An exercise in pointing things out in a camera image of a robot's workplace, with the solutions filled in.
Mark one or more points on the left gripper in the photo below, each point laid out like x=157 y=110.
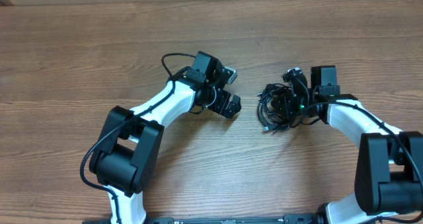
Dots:
x=219 y=106

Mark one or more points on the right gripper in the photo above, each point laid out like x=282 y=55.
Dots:
x=288 y=110

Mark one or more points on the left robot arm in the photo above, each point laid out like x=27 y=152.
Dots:
x=123 y=159

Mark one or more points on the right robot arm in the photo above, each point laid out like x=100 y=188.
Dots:
x=388 y=180

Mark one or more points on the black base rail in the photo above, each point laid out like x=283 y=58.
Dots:
x=291 y=218

